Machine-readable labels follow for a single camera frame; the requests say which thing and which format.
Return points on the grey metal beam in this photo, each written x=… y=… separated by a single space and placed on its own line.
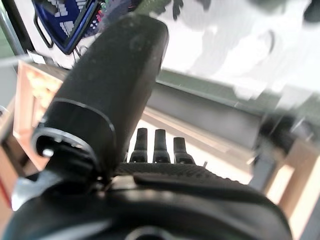
x=205 y=112

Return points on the light wooden crate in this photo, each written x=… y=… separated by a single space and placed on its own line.
x=37 y=92

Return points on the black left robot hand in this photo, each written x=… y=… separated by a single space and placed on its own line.
x=107 y=82

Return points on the light wooden table frame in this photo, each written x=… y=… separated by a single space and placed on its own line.
x=300 y=180

